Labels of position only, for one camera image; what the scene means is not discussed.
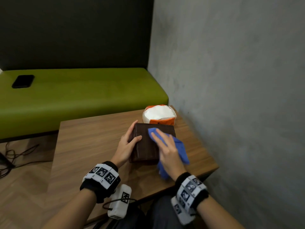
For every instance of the person's left hand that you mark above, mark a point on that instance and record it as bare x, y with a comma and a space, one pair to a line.
124, 150

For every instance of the person's right hand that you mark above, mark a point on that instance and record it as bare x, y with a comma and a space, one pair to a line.
170, 158

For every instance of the person's left thumb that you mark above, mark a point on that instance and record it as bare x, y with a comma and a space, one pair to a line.
136, 140

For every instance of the person's right fingers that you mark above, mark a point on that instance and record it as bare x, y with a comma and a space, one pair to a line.
162, 141

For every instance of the dark brown wooden box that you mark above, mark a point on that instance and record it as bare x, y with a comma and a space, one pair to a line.
144, 144

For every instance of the blue cleaning cloth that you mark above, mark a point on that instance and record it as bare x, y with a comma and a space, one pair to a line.
180, 149

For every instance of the person's right forearm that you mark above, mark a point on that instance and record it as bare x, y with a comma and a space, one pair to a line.
216, 215

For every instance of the person's left forearm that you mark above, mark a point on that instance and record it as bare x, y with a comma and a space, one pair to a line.
73, 212

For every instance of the orange and white tissue pack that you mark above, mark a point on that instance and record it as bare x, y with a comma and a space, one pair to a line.
159, 113

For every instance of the black wristband with marker tags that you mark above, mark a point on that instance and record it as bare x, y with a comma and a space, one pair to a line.
101, 177
189, 194

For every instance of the green bench seat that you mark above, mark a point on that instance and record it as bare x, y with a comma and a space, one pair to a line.
78, 100

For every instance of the person's dark trousers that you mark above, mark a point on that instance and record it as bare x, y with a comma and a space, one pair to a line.
157, 214

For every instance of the dark bench backrest panel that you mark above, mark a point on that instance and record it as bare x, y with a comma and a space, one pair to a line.
73, 30

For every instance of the black smartphone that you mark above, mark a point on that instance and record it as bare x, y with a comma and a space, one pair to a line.
23, 81

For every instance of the white wrist camera unit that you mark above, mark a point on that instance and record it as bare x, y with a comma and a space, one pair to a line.
119, 202

